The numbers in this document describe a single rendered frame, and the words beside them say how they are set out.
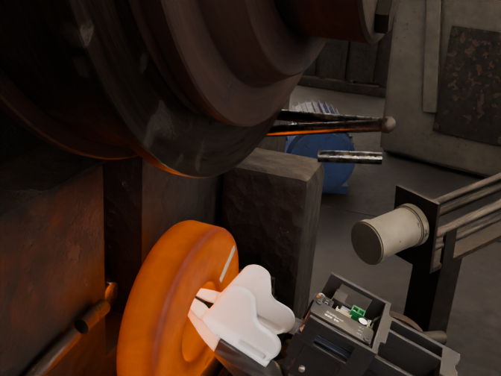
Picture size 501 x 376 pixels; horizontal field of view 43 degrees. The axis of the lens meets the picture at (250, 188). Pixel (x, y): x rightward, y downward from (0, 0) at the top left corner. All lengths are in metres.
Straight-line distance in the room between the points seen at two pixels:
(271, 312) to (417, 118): 2.77
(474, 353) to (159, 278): 1.52
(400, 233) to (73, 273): 0.50
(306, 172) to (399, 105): 2.60
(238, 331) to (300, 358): 0.05
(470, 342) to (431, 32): 1.63
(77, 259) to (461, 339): 1.59
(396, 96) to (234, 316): 2.82
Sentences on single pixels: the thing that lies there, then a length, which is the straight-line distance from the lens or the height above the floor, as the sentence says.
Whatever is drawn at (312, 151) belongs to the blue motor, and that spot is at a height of 0.23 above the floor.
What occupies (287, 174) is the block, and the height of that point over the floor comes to 0.80.
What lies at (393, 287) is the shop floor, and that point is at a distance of 2.14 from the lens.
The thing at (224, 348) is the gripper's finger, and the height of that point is 0.74.
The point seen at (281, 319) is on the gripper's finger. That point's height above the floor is 0.75.
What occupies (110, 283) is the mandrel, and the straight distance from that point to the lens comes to 0.56.
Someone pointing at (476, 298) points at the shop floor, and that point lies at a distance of 2.19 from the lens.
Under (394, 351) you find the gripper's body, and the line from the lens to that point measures 0.50.
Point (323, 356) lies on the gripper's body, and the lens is 0.48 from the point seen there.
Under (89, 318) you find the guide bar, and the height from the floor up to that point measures 0.76.
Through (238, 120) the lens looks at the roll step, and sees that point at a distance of 0.38.
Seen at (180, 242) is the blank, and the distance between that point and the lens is 0.49.
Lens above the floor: 1.04
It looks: 22 degrees down
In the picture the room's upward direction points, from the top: 4 degrees clockwise
